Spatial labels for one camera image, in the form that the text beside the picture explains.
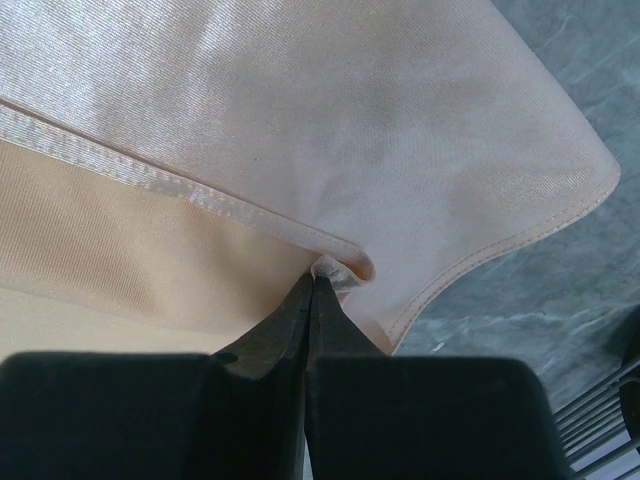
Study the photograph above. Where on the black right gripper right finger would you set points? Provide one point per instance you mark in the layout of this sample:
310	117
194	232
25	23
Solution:
374	416

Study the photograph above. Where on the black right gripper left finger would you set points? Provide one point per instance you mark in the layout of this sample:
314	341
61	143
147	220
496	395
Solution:
234	414

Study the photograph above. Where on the peach satin napkin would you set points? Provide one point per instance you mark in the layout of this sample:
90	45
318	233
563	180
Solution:
169	169

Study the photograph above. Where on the black wire dish rack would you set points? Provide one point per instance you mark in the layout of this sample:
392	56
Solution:
599	429

